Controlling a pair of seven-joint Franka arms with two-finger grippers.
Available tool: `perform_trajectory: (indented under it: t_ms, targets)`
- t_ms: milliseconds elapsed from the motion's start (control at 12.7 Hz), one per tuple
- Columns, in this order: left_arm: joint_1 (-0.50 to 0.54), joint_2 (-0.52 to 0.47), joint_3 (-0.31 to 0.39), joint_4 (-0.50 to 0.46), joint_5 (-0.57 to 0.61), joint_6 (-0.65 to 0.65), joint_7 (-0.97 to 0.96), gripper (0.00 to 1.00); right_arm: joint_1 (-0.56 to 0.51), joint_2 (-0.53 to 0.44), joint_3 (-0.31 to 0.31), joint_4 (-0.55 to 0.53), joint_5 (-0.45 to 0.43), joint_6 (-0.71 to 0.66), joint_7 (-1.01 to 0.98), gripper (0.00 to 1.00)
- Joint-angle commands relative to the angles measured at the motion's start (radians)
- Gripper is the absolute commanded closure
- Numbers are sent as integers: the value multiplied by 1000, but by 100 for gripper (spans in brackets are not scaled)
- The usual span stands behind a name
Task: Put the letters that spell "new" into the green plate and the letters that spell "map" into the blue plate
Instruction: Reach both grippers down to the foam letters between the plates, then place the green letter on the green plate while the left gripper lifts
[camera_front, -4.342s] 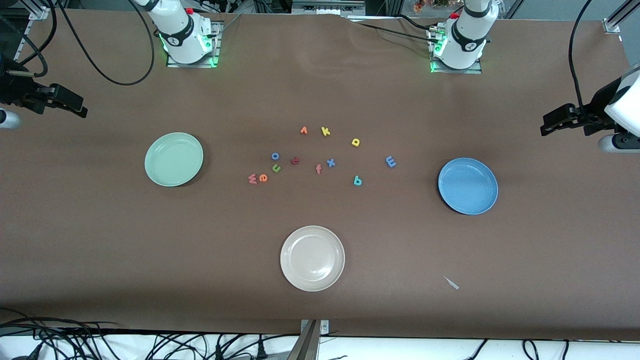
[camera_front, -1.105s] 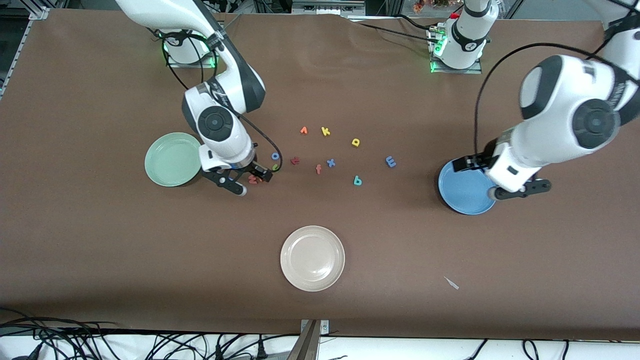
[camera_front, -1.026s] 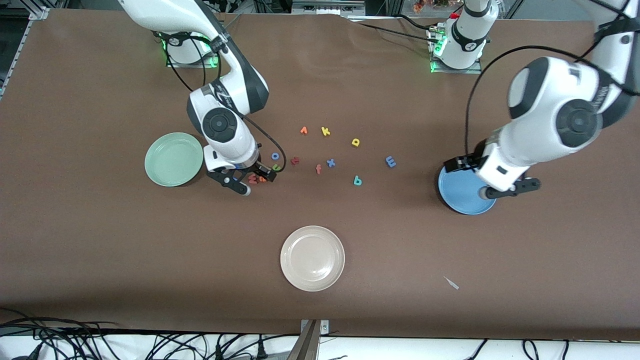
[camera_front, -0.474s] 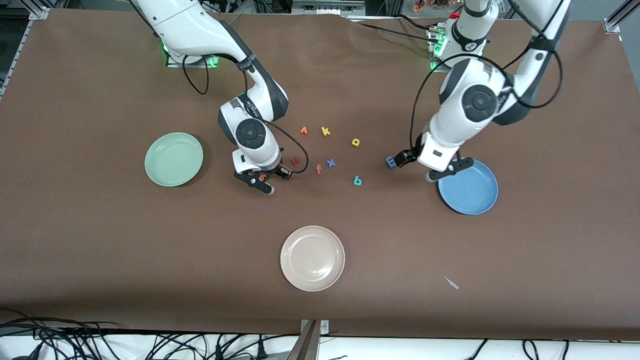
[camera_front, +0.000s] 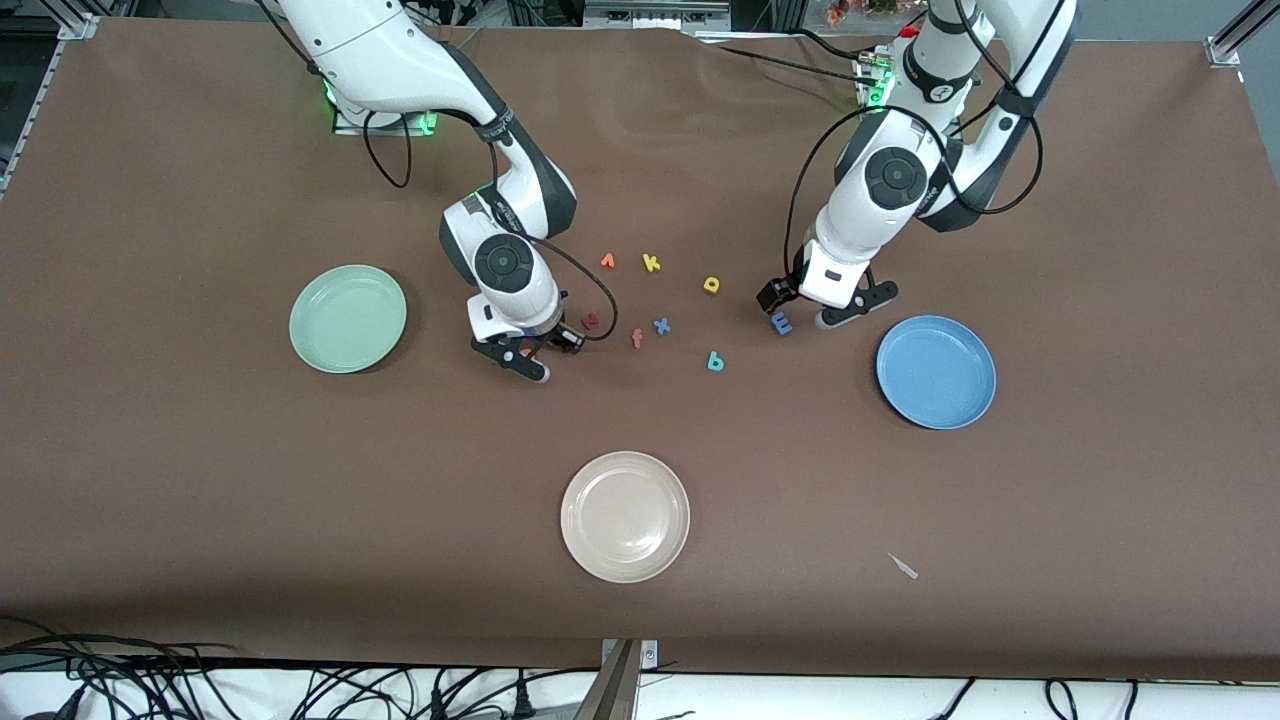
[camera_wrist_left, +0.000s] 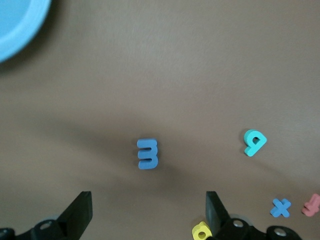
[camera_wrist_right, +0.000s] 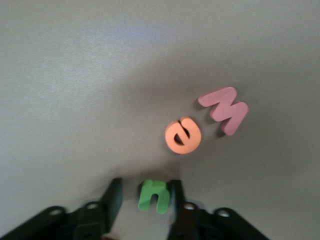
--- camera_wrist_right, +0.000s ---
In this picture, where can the brown table cover sheet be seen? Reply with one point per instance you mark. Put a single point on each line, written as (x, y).
(62, 100)

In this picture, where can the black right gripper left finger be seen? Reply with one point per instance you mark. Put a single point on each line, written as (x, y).
(110, 207)

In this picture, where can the green foam letter n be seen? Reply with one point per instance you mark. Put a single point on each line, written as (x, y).
(150, 190)

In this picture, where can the orange foam letter e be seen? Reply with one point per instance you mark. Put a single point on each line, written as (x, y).
(192, 145)

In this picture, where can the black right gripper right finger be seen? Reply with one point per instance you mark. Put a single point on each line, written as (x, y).
(180, 205)

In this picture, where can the pink foam letter M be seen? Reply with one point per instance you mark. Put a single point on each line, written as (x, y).
(225, 110)

